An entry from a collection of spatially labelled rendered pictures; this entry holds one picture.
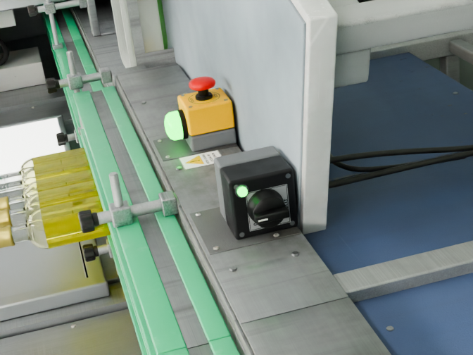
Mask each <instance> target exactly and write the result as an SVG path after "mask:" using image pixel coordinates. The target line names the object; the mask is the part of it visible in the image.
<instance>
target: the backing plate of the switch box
mask: <svg viewBox="0 0 473 355"><path fill-rule="evenodd" d="M189 215H190V216H191V219H192V220H193V222H194V225H195V226H196V229H197V230H198V233H199V234H200V236H201V239H202V240H203V243H204V244H205V246H206V249H207V250H208V253H209V254H210V255H212V254H217V253H221V252H224V251H229V250H233V249H238V248H242V247H247V246H251V245H254V244H260V243H263V242H269V241H272V240H276V239H281V238H285V237H290V236H293V235H299V234H301V231H300V230H299V229H298V227H297V226H296V227H292V228H287V229H283V230H278V231H274V232H269V233H265V234H262V235H256V236H253V237H247V238H244V239H236V238H235V236H234V235H233V233H232V231H231V230H230V228H229V226H228V224H227V222H226V221H225V219H224V218H223V216H222V214H221V212H220V207H217V208H212V209H208V210H204V211H199V212H195V213H190V214H189Z"/></svg>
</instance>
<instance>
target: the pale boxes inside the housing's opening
mask: <svg viewBox="0 0 473 355"><path fill-rule="evenodd" d="M12 26H16V23H15V16H14V12H13V10H9V11H1V12H0V28H4V27H12ZM43 84H46V81H45V75H44V69H43V65H42V60H41V56H40V53H39V48H38V46H36V47H32V48H28V49H21V50H16V51H10V52H9V57H8V60H7V61H6V62H5V63H4V64H3V65H2V66H0V92H5V91H9V90H14V89H20V88H25V87H32V86H36V85H43Z"/></svg>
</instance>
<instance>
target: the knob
mask: <svg viewBox="0 0 473 355"><path fill-rule="evenodd" d="M247 211H248V215H249V216H250V218H251V219H252V220H253V221H254V222H255V223H256V224H258V225H259V226H260V227H262V228H273V227H275V226H277V225H279V224H280V223H281V222H282V221H283V219H284V218H289V217H290V214H289V209H288V208H287V207H286V206H285V204H284V200H283V198H282V196H281V195H280V194H279V192H277V191H275V190H273V189H262V190H260V191H257V192H256V193H255V194H254V195H253V196H252V197H251V198H250V199H249V201H248V205H247Z"/></svg>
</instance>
